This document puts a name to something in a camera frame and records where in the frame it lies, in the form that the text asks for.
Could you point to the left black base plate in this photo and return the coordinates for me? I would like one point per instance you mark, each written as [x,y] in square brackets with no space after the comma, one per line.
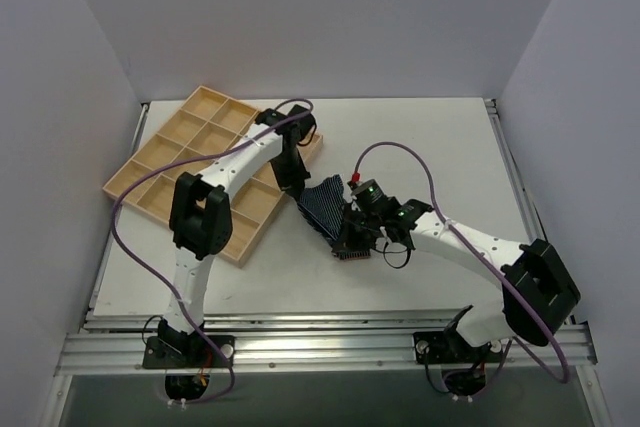
[194,353]

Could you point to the aluminium frame rail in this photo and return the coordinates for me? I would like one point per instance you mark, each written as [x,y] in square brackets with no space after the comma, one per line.
[268,346]

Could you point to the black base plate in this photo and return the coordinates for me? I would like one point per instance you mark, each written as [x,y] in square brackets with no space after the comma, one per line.
[194,353]
[441,348]

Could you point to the wooden compartment tray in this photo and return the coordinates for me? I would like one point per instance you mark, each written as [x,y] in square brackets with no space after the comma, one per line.
[208,122]

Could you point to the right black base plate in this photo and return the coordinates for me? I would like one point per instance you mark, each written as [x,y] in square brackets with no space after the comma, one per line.
[441,348]

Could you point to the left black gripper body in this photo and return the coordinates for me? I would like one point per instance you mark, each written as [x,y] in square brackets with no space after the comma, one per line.
[291,175]

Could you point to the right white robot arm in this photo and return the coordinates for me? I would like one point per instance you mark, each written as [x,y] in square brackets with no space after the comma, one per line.
[537,291]

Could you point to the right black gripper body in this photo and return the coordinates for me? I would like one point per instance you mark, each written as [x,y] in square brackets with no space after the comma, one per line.
[347,235]

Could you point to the navy striped underwear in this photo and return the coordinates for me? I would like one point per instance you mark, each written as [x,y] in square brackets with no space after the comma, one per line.
[322,207]

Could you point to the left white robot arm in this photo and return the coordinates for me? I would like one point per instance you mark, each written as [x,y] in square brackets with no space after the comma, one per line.
[201,216]

